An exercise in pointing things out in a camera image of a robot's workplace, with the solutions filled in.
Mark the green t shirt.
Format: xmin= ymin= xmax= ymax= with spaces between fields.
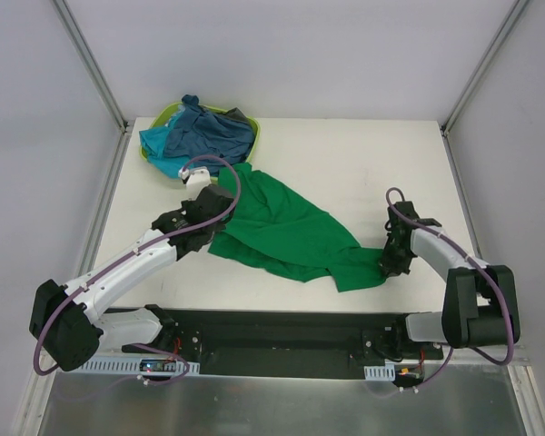
xmin=208 ymin=163 xmax=385 ymax=292

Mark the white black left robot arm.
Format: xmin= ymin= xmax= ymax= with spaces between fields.
xmin=29 ymin=184 xmax=240 ymax=372

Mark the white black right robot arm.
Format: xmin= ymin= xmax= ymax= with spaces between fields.
xmin=379 ymin=201 xmax=520 ymax=359

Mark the dark blue t shirt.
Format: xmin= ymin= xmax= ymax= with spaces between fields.
xmin=180 ymin=94 xmax=256 ymax=165

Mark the teal t shirt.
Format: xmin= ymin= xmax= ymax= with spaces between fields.
xmin=139 ymin=114 xmax=201 ymax=179

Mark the grey t shirt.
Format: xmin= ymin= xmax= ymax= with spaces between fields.
xmin=223 ymin=107 xmax=249 ymax=124

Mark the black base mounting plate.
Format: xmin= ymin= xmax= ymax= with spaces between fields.
xmin=147 ymin=310 xmax=442 ymax=380

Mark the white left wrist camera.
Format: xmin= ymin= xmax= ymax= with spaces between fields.
xmin=178 ymin=166 xmax=212 ymax=189

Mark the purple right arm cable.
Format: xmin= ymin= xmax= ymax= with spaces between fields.
xmin=367 ymin=186 xmax=517 ymax=401

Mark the right white slotted cable duct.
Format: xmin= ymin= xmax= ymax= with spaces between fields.
xmin=363 ymin=363 xmax=396 ymax=382

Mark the white slotted cable duct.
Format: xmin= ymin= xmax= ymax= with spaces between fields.
xmin=363 ymin=363 xmax=396 ymax=382
xmin=72 ymin=356 xmax=200 ymax=377

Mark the left white slotted cable duct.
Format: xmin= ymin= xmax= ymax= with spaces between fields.
xmin=72 ymin=356 xmax=200 ymax=377

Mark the left aluminium frame post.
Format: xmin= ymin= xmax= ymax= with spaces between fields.
xmin=51 ymin=0 xmax=129 ymax=134

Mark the aluminium frame post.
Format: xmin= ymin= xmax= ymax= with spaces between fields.
xmin=51 ymin=0 xmax=129 ymax=134
xmin=441 ymin=0 xmax=532 ymax=137

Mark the right aluminium frame post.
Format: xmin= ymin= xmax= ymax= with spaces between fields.
xmin=441 ymin=0 xmax=532 ymax=137

